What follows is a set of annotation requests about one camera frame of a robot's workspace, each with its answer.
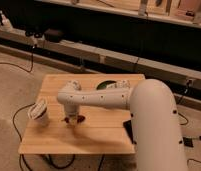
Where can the cream pointed end effector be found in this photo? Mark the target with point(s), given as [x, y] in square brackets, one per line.
[71, 121]

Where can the red pepper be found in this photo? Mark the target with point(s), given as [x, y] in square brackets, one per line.
[80, 118]

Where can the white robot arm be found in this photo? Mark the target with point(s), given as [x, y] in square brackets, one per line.
[157, 135]

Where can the wooden table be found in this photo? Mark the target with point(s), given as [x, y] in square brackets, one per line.
[101, 132]

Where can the white cup with packet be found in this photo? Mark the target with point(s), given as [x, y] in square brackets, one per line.
[38, 113]

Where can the green bowl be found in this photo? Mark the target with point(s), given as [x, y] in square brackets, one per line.
[104, 84]

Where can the black smartphone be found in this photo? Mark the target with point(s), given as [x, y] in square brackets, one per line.
[128, 127]

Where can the black device on ledge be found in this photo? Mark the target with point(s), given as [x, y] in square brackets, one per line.
[52, 35]

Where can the white spray bottle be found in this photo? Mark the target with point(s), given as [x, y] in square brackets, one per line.
[6, 22]

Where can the black power adapter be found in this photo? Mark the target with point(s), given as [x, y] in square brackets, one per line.
[188, 142]

